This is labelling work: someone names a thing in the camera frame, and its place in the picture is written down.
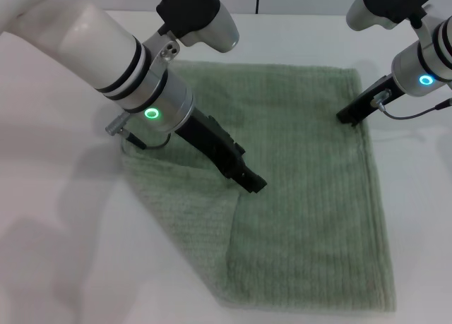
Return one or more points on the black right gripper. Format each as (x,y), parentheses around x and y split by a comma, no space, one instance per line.
(370,100)

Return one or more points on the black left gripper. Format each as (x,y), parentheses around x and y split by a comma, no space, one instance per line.
(212,144)

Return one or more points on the green ribbed towel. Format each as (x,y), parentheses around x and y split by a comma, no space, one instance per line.
(289,183)

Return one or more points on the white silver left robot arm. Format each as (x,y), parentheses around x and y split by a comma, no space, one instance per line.
(116,70)

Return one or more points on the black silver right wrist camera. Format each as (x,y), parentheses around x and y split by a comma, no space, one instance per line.
(388,4)

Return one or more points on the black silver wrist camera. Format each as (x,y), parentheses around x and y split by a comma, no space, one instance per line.
(201,17)
(388,4)

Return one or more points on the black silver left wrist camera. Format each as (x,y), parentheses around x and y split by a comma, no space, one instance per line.
(201,17)

